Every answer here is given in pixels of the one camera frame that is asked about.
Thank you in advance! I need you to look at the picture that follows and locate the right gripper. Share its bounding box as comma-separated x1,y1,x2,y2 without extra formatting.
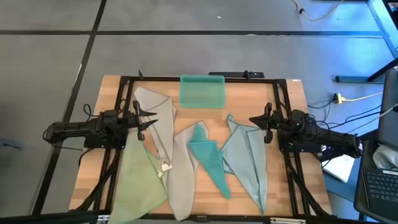
248,102,286,144

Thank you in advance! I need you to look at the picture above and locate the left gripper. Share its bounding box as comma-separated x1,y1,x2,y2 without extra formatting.
123,100,159,141

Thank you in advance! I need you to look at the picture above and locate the grey waffle microfiber towel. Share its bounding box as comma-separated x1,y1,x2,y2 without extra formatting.
165,120,210,222
133,86,177,166

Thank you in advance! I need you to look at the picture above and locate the light blue microfiber towel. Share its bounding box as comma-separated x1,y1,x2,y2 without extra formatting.
220,114,269,216

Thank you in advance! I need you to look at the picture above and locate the teal microfiber towel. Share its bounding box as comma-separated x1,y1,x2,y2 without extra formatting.
188,123,233,200

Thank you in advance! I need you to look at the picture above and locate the light green microfiber towel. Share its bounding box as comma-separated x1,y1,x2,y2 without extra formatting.
108,132,171,224

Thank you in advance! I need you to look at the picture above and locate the black mounting bar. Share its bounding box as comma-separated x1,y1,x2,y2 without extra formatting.
208,70,266,79

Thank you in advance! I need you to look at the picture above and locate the teal mesh basket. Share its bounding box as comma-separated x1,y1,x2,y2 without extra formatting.
179,74,226,110

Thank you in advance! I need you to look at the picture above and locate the yellow power plug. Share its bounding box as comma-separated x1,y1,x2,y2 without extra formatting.
331,92,346,105

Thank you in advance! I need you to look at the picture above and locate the crumpled white cloth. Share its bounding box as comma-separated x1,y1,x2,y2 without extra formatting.
372,144,398,171

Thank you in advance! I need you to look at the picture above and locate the dark laptop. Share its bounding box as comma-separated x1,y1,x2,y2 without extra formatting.
353,67,398,222

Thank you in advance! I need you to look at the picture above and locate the black aluminium table frame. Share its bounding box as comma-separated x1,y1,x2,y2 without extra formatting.
0,74,382,224

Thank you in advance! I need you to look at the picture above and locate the silver metal bracket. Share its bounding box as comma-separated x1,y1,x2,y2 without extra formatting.
269,217,307,224

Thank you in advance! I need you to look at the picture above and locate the metal desk frame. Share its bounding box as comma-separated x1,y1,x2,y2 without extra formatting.
334,0,398,84

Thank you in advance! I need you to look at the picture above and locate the tan cable with black plug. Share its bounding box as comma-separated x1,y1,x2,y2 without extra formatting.
291,0,345,22

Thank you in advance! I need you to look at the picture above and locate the white cable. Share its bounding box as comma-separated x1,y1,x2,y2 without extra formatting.
347,105,398,134

